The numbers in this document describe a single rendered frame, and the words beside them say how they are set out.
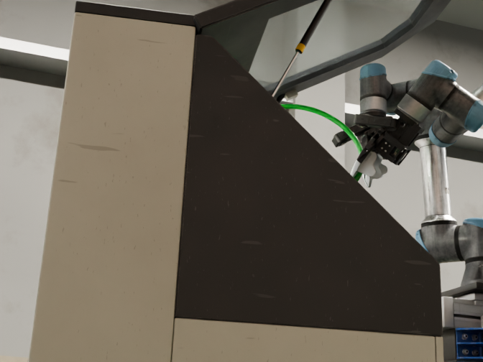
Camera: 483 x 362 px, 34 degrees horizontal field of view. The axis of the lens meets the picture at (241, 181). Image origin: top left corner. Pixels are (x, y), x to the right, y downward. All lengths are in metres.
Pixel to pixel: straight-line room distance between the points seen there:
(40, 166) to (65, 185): 2.39
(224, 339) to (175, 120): 0.49
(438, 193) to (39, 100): 2.31
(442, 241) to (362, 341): 0.93
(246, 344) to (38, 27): 3.02
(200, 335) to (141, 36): 0.69
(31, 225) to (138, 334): 2.42
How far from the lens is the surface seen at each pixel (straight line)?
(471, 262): 2.53
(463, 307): 2.42
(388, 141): 1.97
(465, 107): 1.97
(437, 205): 2.61
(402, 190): 4.70
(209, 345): 1.63
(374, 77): 2.24
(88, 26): 1.84
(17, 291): 3.92
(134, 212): 1.67
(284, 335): 1.66
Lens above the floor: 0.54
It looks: 19 degrees up
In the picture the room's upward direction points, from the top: 3 degrees clockwise
